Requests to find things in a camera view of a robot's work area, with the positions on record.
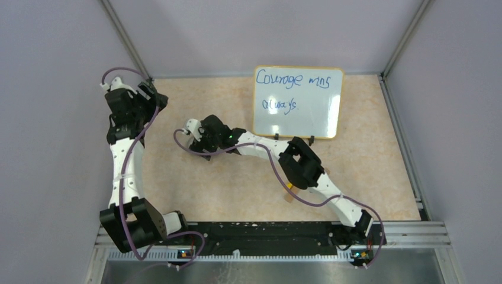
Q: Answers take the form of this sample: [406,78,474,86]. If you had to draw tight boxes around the yellow framed whiteboard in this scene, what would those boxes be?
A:
[253,65,345,139]

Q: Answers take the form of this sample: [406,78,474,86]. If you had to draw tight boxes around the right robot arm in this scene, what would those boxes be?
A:
[184,115,374,244]

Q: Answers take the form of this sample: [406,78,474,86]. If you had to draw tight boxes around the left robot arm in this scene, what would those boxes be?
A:
[99,77,190,253]

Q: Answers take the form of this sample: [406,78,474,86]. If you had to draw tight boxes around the natural long wooden block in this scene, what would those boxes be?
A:
[284,194,293,203]

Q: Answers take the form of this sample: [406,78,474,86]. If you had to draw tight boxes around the black right stand foot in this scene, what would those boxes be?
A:
[308,135,315,146]

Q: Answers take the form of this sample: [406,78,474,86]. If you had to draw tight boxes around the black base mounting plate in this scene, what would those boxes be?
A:
[164,221,387,257]

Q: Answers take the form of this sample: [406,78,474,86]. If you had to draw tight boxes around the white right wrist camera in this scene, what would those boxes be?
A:
[184,118,205,142]

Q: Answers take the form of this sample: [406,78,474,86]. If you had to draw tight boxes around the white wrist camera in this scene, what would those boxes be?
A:
[100,76,137,94]
[184,118,205,142]

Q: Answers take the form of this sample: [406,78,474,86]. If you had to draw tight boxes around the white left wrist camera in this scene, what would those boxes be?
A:
[100,76,137,94]

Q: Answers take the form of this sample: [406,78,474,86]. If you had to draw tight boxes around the aluminium front frame rail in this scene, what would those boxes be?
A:
[85,221,465,283]

